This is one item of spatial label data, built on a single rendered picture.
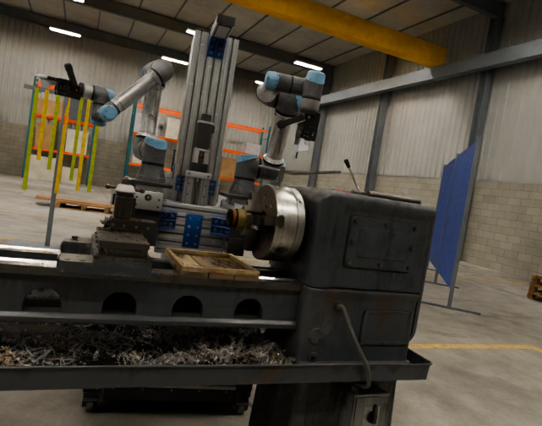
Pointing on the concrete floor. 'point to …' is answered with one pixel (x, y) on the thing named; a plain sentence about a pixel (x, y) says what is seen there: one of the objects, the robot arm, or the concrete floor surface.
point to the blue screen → (452, 220)
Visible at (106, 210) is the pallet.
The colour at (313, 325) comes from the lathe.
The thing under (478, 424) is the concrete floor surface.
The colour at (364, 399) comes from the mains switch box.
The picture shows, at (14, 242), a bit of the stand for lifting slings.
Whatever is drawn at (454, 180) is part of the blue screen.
